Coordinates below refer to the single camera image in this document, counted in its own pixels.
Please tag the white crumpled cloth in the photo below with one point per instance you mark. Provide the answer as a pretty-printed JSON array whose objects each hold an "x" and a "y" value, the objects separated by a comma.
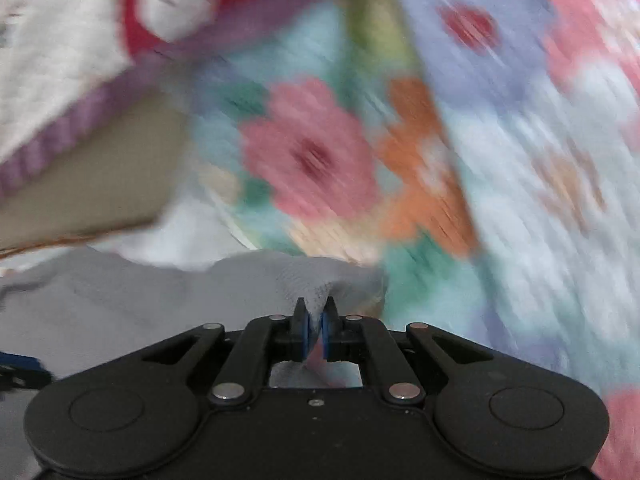
[{"x": 190, "y": 240}]

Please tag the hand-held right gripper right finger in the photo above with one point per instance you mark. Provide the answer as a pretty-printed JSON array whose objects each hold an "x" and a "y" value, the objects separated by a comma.
[{"x": 329, "y": 335}]

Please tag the beige bed base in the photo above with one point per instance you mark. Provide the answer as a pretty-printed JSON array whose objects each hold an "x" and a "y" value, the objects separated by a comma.
[{"x": 100, "y": 180}]

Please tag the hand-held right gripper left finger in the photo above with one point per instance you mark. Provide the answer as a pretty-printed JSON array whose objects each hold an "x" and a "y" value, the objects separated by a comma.
[{"x": 300, "y": 335}]

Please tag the white bear print quilt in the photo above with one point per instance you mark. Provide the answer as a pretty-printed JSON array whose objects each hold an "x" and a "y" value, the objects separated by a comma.
[{"x": 50, "y": 60}]

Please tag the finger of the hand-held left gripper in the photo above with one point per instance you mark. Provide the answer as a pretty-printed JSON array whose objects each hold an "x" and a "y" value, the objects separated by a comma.
[
  {"x": 27, "y": 380},
  {"x": 17, "y": 361}
]

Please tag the floral quilt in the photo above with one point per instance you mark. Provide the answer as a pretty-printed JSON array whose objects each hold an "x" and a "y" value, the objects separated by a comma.
[{"x": 500, "y": 160}]

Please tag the grey garment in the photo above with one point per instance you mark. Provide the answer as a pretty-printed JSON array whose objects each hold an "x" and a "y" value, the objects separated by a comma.
[{"x": 125, "y": 300}]

